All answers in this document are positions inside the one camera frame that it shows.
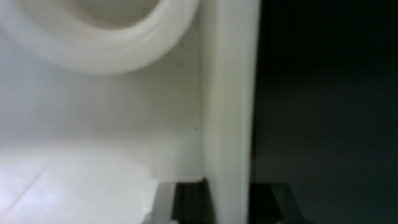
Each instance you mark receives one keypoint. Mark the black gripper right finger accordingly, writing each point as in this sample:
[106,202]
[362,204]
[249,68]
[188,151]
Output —
[272,205]

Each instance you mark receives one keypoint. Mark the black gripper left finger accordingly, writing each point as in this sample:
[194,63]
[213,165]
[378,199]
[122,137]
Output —
[183,206]

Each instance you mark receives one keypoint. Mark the white square table top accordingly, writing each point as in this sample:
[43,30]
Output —
[126,89]

